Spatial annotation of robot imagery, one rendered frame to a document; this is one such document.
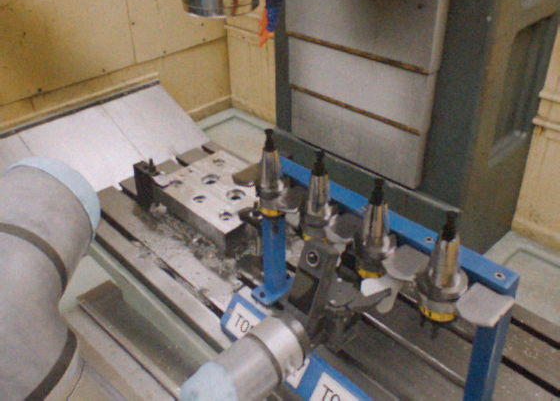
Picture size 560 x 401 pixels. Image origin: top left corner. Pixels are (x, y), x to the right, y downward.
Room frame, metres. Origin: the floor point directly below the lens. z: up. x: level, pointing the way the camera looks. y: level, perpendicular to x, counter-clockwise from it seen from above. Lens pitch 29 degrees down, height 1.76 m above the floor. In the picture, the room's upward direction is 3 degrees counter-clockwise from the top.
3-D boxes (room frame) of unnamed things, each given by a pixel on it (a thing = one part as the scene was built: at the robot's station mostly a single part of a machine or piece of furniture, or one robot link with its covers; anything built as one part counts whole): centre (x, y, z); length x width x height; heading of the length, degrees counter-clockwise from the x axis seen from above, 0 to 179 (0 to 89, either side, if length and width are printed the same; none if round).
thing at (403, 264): (0.61, -0.21, 1.21); 0.07 x 0.05 x 0.01; 131
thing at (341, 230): (0.70, -0.14, 1.21); 0.07 x 0.05 x 0.01; 131
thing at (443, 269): (0.57, -0.25, 1.26); 0.04 x 0.04 x 0.07
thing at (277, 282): (0.90, -0.04, 1.05); 0.10 x 0.05 x 0.30; 131
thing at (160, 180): (1.23, 0.26, 0.97); 0.13 x 0.03 x 0.15; 41
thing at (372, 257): (0.66, -0.18, 1.21); 0.06 x 0.06 x 0.03
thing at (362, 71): (1.43, -0.29, 1.16); 0.48 x 0.05 x 0.51; 41
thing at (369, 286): (0.60, -0.18, 1.16); 0.09 x 0.03 x 0.06; 106
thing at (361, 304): (0.58, -0.14, 1.18); 0.09 x 0.05 x 0.02; 106
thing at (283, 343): (0.52, -0.02, 1.16); 0.08 x 0.05 x 0.08; 41
